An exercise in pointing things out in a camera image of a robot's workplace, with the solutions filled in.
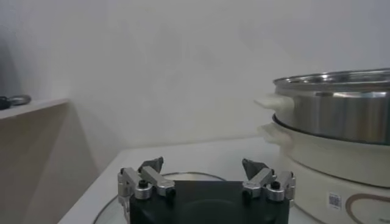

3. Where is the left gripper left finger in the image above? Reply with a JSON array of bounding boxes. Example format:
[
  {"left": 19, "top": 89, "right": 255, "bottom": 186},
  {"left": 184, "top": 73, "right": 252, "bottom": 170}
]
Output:
[{"left": 117, "top": 156, "right": 176, "bottom": 222}]

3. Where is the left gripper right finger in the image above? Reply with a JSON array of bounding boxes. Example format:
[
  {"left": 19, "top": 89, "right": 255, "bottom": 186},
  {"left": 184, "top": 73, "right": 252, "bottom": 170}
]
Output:
[{"left": 242, "top": 158, "right": 296, "bottom": 209}]

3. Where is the glass pot lid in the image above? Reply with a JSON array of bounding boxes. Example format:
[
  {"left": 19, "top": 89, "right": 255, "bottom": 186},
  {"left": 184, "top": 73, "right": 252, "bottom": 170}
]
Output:
[{"left": 93, "top": 171, "right": 308, "bottom": 224}]

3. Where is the cream electric steamer pot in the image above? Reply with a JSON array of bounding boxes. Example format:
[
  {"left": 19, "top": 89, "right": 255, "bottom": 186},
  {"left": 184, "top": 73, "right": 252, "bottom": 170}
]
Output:
[{"left": 257, "top": 121, "right": 390, "bottom": 224}]

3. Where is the steel perforated steamer basket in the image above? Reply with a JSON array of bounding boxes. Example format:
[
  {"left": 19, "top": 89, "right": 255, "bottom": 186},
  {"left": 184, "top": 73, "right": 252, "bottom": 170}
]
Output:
[{"left": 254, "top": 67, "right": 390, "bottom": 146}]

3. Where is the plain white side desk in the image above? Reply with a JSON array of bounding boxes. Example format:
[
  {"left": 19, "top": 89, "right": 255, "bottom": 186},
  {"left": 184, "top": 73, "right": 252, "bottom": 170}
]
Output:
[{"left": 0, "top": 97, "right": 100, "bottom": 224}]

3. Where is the round black-rimmed mirror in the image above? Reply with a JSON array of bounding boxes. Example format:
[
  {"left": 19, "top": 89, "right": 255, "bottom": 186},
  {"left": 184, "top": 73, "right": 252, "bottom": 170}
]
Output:
[{"left": 7, "top": 94, "right": 32, "bottom": 107}]

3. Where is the black pouch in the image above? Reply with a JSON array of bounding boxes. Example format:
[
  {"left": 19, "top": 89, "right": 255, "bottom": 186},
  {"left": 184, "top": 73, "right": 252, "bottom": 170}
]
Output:
[{"left": 0, "top": 96, "right": 12, "bottom": 111}]

